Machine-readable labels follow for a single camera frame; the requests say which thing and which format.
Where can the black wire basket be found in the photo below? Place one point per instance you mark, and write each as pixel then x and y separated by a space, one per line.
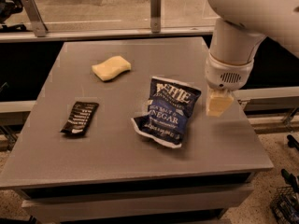
pixel 284 206

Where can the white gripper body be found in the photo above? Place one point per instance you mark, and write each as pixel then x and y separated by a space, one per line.
pixel 224 76

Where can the yellow sponge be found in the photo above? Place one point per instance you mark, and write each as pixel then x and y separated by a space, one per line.
pixel 111 68

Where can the left metal railing bracket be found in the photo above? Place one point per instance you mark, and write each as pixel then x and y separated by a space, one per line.
pixel 38 26

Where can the black office chair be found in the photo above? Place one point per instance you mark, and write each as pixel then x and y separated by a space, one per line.
pixel 8 8

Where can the black rxbar chocolate wrapper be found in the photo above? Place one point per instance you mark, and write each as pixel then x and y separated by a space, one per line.
pixel 80 118

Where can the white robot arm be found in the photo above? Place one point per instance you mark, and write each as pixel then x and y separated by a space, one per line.
pixel 241 27

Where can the blue kettle chip bag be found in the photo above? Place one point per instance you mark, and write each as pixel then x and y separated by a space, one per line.
pixel 169 107

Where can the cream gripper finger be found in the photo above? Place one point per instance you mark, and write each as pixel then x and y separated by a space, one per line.
pixel 208 93
pixel 219 102

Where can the metal railing bracket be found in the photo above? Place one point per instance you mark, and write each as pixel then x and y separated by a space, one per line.
pixel 38 26
pixel 155 16

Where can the middle metal railing bracket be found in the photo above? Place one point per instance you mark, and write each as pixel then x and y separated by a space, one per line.
pixel 155 16

